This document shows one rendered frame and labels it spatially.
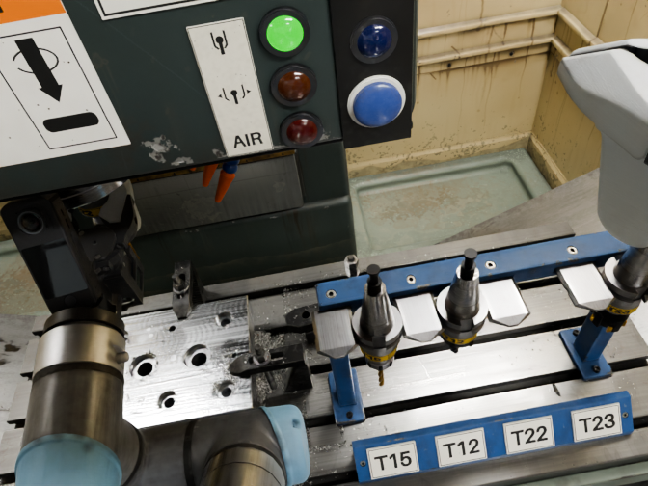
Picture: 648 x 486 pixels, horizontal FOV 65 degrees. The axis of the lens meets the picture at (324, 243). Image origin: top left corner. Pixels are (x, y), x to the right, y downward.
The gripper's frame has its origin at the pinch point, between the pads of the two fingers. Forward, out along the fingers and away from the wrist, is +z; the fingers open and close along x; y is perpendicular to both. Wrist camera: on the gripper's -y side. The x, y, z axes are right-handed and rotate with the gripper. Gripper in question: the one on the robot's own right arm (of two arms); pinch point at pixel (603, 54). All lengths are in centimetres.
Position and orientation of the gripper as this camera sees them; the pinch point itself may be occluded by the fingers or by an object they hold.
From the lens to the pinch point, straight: 21.4
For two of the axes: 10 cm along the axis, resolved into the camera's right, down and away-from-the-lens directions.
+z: -6.2, -5.5, 5.7
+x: 7.8, -5.2, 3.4
